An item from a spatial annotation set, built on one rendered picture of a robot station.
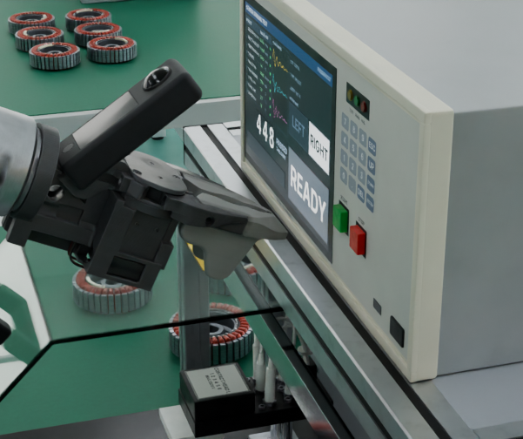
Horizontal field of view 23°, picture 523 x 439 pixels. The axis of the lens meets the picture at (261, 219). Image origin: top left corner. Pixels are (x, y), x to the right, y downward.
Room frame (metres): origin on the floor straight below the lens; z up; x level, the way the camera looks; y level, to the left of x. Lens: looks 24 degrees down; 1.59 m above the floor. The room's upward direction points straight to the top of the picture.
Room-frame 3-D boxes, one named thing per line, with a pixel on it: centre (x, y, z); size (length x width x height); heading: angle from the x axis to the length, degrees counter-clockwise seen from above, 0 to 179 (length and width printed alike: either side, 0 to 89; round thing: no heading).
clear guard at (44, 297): (1.08, 0.11, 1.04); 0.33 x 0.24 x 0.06; 107
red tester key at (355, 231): (0.88, -0.08, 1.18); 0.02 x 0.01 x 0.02; 17
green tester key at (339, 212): (0.92, -0.06, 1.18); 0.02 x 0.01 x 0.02; 17
